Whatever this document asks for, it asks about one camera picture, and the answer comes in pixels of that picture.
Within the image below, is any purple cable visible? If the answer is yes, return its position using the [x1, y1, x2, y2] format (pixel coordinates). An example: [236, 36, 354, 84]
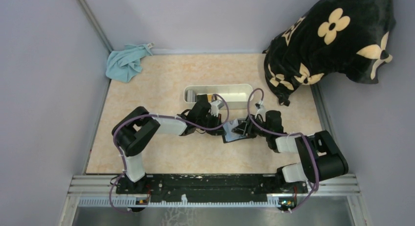
[108, 94, 230, 214]
[247, 88, 321, 214]

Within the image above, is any aluminium frame rail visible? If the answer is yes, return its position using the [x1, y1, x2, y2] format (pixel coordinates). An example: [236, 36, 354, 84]
[68, 174, 361, 208]

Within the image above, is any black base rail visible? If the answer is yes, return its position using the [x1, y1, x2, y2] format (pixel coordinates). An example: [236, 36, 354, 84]
[115, 174, 308, 203]

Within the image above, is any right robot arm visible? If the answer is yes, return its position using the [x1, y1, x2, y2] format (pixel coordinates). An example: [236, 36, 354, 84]
[231, 110, 349, 183]

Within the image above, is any black floral blanket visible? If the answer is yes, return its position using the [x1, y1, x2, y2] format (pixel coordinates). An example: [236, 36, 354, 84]
[264, 0, 396, 106]

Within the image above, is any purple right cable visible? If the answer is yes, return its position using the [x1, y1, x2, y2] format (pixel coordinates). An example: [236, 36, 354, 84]
[247, 88, 321, 214]

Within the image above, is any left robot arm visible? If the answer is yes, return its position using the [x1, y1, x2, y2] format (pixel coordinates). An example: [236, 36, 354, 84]
[112, 94, 230, 183]

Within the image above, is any teal cloth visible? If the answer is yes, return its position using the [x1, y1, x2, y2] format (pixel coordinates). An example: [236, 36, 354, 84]
[105, 43, 155, 83]

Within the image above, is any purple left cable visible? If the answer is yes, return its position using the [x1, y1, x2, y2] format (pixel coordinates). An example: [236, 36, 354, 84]
[108, 94, 230, 214]

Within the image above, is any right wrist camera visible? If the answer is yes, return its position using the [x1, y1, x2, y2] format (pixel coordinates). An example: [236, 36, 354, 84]
[255, 100, 266, 118]

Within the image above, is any white plastic tray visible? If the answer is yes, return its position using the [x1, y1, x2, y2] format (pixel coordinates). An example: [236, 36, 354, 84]
[183, 84, 253, 110]

